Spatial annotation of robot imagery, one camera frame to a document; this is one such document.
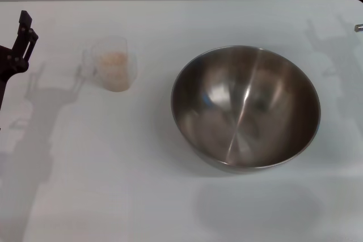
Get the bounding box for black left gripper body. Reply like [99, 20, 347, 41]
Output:
[0, 45, 18, 131]

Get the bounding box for white rice grains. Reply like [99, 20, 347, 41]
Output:
[96, 50, 127, 90]

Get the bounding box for clear plastic measuring cup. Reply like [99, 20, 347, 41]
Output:
[81, 35, 137, 93]

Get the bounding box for stainless steel mixing bowl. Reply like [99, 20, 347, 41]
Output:
[170, 45, 322, 175]

